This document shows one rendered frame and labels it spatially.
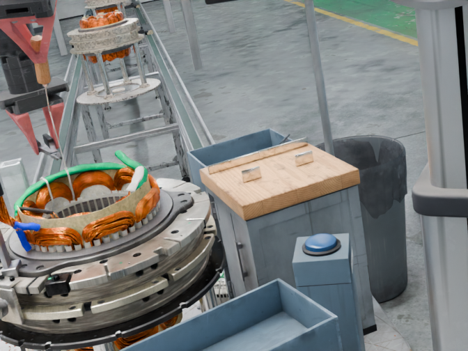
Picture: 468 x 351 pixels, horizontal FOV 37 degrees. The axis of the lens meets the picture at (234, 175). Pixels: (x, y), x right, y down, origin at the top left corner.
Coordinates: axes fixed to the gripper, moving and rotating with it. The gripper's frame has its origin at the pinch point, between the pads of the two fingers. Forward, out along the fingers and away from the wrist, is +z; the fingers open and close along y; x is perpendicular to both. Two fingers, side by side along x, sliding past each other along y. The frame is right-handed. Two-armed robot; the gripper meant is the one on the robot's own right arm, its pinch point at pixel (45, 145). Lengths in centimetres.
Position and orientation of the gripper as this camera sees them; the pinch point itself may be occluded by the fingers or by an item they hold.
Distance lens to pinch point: 109.8
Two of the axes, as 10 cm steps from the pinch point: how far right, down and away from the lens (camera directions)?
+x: 4.9, 2.5, -8.4
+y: -8.6, 3.2, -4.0
